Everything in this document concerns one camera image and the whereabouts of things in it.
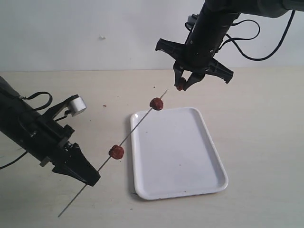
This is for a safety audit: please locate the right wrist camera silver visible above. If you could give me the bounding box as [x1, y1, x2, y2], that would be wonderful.
[185, 14, 199, 31]

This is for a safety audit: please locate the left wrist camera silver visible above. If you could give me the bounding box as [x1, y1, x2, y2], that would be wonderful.
[65, 95, 87, 117]

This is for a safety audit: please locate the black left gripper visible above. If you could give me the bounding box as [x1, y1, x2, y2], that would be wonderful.
[39, 123, 101, 186]

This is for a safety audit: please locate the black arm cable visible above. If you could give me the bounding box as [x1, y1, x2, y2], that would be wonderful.
[222, 10, 296, 61]
[0, 91, 54, 170]

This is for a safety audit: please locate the dark red meat chunk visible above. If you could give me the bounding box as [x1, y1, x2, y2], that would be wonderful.
[176, 77, 187, 91]
[149, 97, 164, 111]
[108, 145, 124, 160]

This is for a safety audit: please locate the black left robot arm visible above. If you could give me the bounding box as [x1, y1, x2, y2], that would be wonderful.
[0, 78, 100, 186]

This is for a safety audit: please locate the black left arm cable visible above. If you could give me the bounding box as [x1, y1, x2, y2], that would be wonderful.
[0, 91, 54, 170]

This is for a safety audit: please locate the white rectangular plastic tray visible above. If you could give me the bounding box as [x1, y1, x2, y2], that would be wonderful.
[130, 107, 228, 200]

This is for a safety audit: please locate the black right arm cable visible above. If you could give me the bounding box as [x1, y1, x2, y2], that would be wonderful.
[222, 10, 296, 61]

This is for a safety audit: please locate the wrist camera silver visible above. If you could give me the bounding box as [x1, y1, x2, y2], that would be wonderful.
[185, 14, 199, 31]
[65, 95, 87, 117]

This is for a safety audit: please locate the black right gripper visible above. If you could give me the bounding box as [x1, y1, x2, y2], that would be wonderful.
[155, 38, 234, 91]

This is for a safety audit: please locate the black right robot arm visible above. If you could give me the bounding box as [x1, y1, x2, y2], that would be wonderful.
[155, 0, 304, 91]

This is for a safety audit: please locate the thin metal skewer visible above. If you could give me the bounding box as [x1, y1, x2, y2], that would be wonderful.
[57, 89, 169, 218]

